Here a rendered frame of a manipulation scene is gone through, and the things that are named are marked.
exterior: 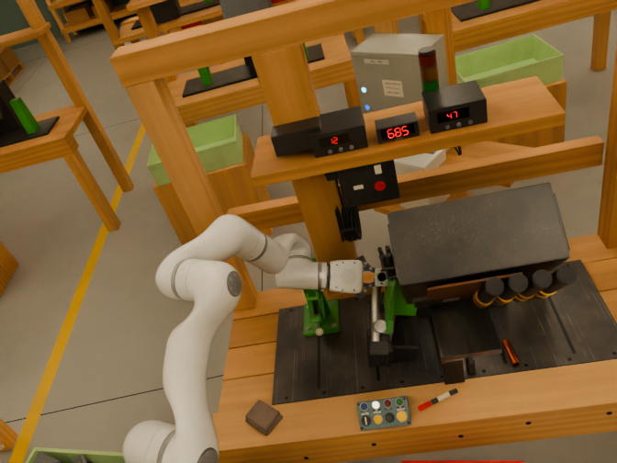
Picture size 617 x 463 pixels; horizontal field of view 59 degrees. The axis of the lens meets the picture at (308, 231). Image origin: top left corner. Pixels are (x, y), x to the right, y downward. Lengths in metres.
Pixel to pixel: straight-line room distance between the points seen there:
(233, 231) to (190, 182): 0.52
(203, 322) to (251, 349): 0.81
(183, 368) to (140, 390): 2.15
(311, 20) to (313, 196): 0.57
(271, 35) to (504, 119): 0.69
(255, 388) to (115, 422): 1.55
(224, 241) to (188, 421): 0.41
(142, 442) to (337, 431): 0.64
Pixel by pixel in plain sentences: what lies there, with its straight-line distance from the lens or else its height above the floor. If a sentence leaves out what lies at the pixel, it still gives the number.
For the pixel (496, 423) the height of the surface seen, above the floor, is 0.87.
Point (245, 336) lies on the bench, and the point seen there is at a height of 0.88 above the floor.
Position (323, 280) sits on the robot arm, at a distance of 1.63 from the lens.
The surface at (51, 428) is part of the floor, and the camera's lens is 3.59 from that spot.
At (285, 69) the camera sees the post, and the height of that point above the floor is 1.79.
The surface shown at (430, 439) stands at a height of 0.82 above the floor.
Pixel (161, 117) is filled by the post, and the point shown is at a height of 1.74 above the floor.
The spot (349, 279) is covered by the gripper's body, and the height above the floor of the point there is 1.22.
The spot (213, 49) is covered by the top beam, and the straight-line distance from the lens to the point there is 1.60.
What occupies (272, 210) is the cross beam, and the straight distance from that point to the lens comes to 1.96.
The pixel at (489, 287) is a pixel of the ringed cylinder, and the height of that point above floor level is 1.49.
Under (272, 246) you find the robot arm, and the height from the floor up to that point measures 1.47.
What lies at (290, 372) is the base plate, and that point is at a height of 0.90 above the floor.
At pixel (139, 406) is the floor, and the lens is 3.34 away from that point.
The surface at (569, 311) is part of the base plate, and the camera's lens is 1.95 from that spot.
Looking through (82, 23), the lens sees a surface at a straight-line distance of 11.45.
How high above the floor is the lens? 2.35
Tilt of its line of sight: 37 degrees down
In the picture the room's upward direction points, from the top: 18 degrees counter-clockwise
